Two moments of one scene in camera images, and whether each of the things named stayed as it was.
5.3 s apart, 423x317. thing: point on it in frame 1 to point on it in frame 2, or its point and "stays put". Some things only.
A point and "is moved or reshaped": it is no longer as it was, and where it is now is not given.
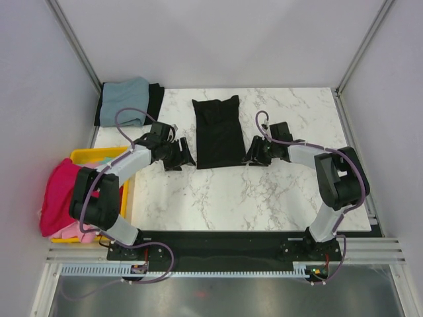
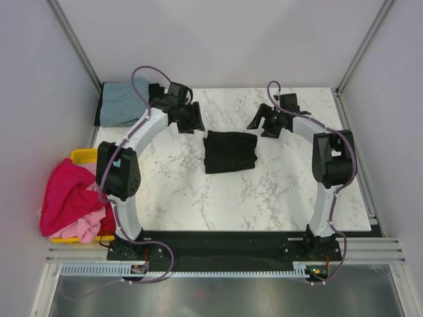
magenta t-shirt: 55,205 stays put
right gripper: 257,143 to 264,111
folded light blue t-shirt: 115,96 stays put
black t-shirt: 220,136 is moved or reshaped
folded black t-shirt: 154,101 stays put
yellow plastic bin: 94,156 stays put
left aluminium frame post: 59,15 stays put
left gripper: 175,166 to 195,122
